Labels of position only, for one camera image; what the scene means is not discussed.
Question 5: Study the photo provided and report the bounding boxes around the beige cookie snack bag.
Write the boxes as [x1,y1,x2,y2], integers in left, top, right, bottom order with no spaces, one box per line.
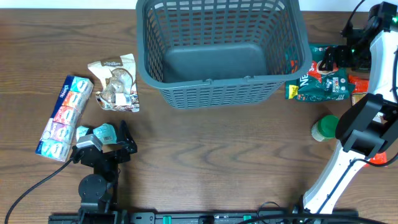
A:
[88,54,139,113]

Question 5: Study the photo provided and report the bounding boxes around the green Nescafe coffee bag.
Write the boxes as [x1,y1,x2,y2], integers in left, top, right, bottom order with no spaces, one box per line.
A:
[285,44,355,102]

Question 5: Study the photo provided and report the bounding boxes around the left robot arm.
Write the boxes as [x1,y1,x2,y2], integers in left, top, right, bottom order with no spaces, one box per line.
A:
[70,120,137,213]

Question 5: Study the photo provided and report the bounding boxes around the green lid spice jar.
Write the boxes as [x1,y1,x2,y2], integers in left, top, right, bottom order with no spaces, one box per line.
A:
[311,115,339,142]

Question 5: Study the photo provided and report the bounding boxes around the grey plastic shopping basket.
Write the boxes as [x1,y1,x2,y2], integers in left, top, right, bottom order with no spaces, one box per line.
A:
[136,0,312,109]

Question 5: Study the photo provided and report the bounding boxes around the Kleenex tissue multipack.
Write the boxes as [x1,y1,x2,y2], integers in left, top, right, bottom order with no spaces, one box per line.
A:
[35,75,93,162]

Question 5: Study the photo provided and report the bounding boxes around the orange spaghetti pasta packet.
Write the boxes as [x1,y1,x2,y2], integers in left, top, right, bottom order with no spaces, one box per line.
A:
[348,75,387,164]

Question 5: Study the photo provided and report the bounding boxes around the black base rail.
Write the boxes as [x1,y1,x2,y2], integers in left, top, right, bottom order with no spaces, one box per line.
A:
[48,210,360,224]

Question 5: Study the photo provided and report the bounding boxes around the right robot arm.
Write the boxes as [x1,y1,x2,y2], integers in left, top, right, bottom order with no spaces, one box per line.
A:
[297,1,397,214]

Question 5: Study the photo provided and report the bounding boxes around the teal small wrapped packet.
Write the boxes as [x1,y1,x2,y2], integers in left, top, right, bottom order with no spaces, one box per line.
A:
[75,123,117,144]

